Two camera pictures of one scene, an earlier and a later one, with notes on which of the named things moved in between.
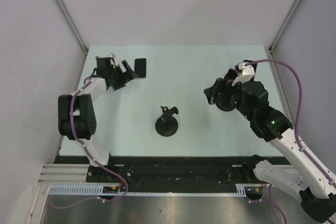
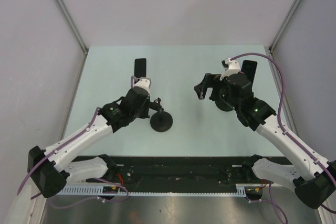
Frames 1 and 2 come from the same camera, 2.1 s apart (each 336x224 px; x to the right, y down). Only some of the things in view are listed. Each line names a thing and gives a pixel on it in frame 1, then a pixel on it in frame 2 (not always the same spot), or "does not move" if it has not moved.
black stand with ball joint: x=167 y=125 -> x=161 y=121
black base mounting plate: x=187 y=173 does not move
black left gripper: x=126 y=76 -> x=145 y=113
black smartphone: x=140 y=67 does not move
